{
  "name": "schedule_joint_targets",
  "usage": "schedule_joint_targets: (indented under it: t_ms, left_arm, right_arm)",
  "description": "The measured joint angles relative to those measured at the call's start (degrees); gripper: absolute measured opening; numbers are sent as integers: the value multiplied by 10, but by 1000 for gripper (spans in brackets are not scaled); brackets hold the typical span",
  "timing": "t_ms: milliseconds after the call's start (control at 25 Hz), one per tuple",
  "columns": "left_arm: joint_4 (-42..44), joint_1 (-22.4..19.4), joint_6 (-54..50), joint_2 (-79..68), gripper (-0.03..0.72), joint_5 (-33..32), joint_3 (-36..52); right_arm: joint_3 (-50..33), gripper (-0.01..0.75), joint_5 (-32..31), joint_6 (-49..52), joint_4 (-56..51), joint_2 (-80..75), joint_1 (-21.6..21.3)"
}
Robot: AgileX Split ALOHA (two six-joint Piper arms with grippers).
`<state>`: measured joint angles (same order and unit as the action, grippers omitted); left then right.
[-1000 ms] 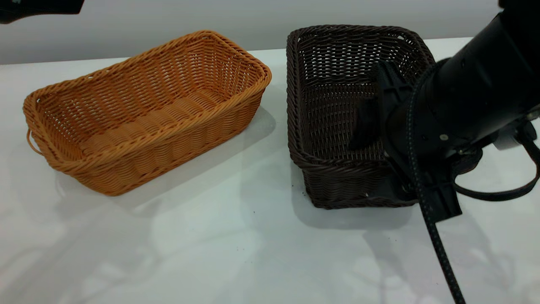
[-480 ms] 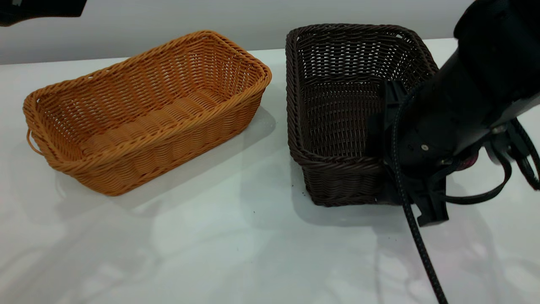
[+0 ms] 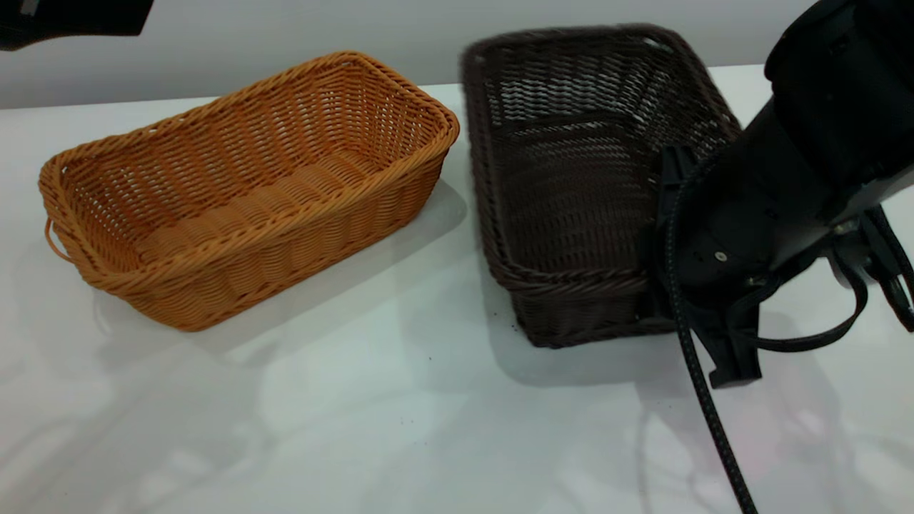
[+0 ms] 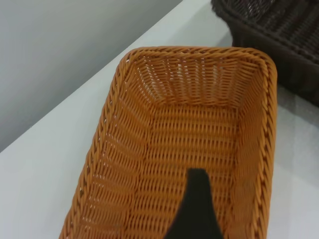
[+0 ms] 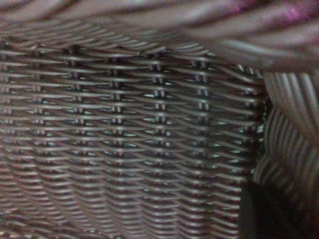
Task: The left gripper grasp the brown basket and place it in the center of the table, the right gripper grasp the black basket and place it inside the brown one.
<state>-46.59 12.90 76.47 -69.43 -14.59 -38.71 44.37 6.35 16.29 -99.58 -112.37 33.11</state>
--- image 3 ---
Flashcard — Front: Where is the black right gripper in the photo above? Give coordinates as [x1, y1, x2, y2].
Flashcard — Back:
[645, 100, 861, 390]

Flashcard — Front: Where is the dark brown wicker basket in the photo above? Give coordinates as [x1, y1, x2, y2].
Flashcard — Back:
[461, 25, 743, 350]

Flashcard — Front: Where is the light brown wicker basket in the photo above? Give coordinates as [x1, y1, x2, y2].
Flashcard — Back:
[39, 51, 461, 333]

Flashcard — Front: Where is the thin black looped cable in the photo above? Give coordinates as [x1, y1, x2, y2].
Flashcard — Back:
[743, 261, 870, 354]

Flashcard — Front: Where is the black strap cable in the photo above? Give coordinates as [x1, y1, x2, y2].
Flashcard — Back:
[860, 207, 914, 333]

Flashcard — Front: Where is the black braided cable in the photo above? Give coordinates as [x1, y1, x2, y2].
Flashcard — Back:
[664, 153, 759, 514]

